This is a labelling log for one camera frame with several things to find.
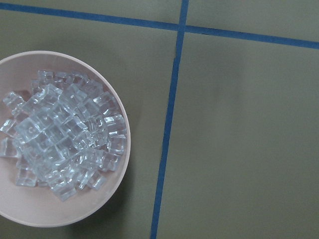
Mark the pile of ice cubes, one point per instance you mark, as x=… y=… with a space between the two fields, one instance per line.
x=66 y=136

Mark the pink bowl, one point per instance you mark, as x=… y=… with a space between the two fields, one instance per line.
x=37 y=206

